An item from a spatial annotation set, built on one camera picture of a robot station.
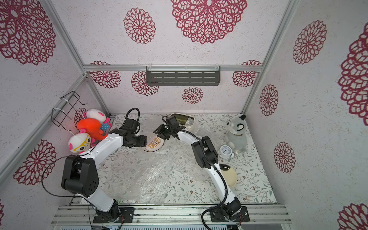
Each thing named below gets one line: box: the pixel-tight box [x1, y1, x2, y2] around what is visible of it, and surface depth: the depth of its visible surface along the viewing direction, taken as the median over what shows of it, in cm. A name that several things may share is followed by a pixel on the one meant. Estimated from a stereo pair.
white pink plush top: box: [82, 108, 112, 131], surface depth 97 cm
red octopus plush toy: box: [77, 117, 108, 141], surface depth 90 cm
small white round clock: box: [218, 144, 235, 160], surface depth 96 cm
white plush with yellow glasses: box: [68, 128, 96, 154], surface depth 82 cm
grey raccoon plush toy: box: [224, 113, 248, 153], surface depth 94 cm
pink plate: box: [143, 136, 165, 152], surface depth 102 cm
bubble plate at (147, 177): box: [98, 148, 211, 206], surface depth 87 cm
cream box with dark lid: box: [171, 113, 196, 127], surface depth 106 cm
